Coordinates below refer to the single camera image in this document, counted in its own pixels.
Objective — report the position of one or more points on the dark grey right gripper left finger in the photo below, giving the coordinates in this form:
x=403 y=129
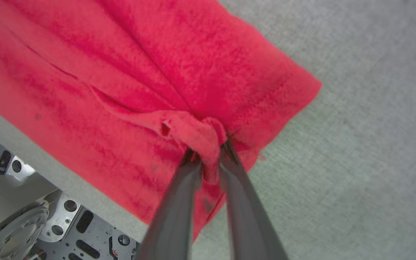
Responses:
x=173 y=216

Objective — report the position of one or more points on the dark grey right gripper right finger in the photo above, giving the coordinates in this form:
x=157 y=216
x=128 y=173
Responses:
x=247 y=216

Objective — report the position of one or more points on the red and white t-shirt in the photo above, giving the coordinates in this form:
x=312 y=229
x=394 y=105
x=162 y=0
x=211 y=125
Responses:
x=121 y=72

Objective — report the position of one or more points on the grey fabric sofa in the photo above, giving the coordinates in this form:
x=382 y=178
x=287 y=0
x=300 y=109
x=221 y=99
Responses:
x=356 y=144

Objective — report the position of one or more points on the grey round robot waist joint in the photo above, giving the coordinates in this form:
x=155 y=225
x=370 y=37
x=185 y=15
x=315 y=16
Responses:
x=9 y=216

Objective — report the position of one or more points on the silver perforated robot base plate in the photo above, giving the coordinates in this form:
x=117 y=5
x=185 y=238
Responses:
x=85 y=238

